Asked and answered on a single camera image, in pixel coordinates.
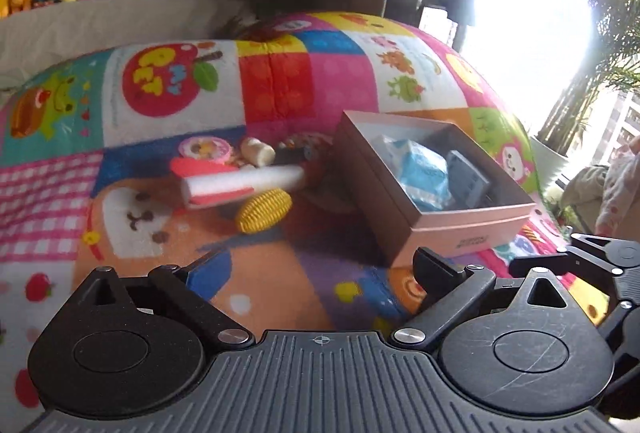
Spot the yellow toy corn cob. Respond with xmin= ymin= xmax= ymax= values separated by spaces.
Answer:
xmin=234 ymin=188 xmax=294 ymax=234

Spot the pale yellow cheese toy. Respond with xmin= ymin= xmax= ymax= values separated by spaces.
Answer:
xmin=239 ymin=138 xmax=277 ymax=167

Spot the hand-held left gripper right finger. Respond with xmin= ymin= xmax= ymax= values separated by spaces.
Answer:
xmin=391 ymin=246 xmax=577 ymax=347

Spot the green palm plant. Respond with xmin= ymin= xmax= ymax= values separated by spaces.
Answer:
xmin=537 ymin=0 xmax=640 ymax=155

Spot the beige sofa cloth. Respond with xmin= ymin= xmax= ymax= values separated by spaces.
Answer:
xmin=0 ymin=0 xmax=257 ymax=90

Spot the pink cardboard box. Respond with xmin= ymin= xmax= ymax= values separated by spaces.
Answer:
xmin=332 ymin=110 xmax=537 ymax=267

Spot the red white toy rocket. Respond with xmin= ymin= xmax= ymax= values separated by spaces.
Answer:
xmin=168 ymin=156 xmax=307 ymax=212

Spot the brown striped cake toy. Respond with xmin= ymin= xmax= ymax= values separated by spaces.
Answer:
xmin=277 ymin=132 xmax=334 ymax=164

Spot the white plant pot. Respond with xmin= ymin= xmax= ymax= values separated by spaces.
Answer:
xmin=527 ymin=133 xmax=572 ymax=195

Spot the pink patterned cloth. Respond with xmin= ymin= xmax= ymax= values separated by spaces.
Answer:
xmin=594 ymin=140 xmax=640 ymax=237

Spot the blue white toy carton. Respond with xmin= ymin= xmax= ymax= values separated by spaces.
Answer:
xmin=382 ymin=135 xmax=454 ymax=212

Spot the colourful printed blanket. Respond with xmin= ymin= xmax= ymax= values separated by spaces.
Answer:
xmin=0 ymin=10 xmax=618 ymax=416

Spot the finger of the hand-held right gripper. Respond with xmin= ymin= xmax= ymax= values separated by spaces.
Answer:
xmin=509 ymin=233 xmax=640 ymax=281
xmin=597 ymin=303 xmax=640 ymax=417

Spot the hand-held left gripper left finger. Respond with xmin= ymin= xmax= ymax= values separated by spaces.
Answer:
xmin=84 ymin=249 xmax=256 ymax=349

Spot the grey ribbed toy block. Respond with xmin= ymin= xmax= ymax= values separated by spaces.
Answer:
xmin=446 ymin=150 xmax=494 ymax=209

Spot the pink round toy cup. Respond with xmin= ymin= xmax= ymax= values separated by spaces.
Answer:
xmin=178 ymin=136 xmax=236 ymax=164

